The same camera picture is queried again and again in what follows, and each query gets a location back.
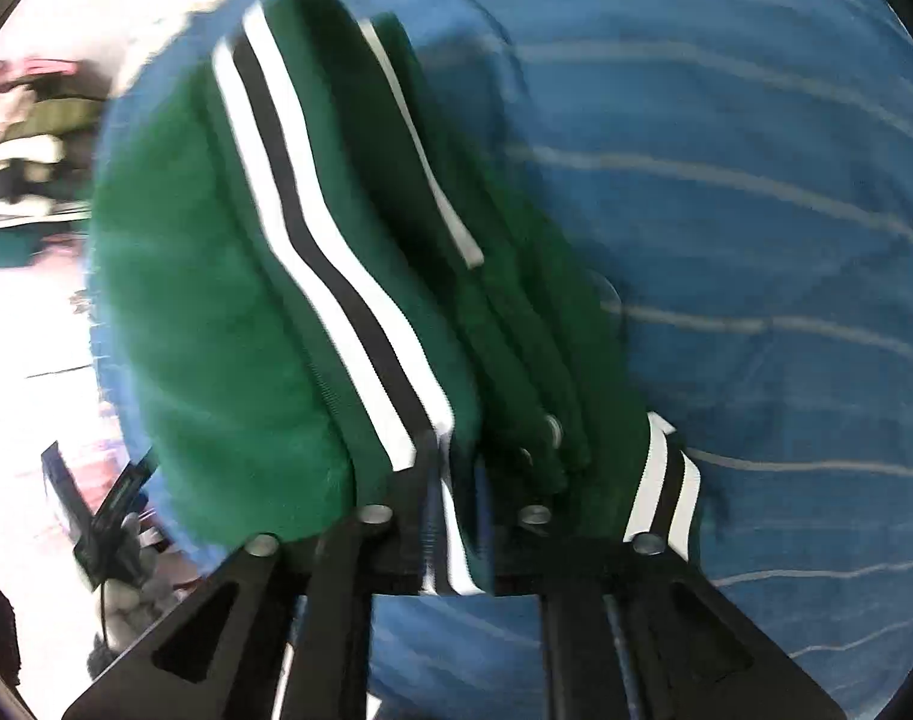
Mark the pile of folded clothes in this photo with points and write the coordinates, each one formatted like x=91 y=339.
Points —
x=50 y=117

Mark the green white varsity jacket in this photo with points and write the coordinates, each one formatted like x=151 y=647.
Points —
x=315 y=284

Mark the blue striped bed sheet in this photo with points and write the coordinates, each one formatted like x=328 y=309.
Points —
x=737 y=175

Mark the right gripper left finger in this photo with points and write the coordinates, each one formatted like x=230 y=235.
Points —
x=284 y=629

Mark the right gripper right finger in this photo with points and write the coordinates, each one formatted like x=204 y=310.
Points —
x=631 y=630

